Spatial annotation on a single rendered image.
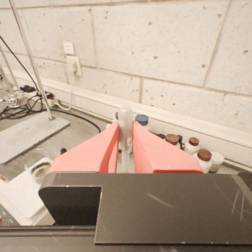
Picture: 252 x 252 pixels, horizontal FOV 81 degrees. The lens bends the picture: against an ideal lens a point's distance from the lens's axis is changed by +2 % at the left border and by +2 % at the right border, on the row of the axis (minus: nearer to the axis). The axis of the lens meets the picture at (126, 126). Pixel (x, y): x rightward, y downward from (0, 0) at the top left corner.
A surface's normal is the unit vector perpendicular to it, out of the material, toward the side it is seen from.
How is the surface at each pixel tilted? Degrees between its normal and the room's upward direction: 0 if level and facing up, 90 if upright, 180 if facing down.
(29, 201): 0
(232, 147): 90
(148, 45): 90
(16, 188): 0
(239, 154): 90
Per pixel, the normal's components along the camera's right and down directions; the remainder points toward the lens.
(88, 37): -0.51, 0.50
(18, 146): 0.00, -0.82
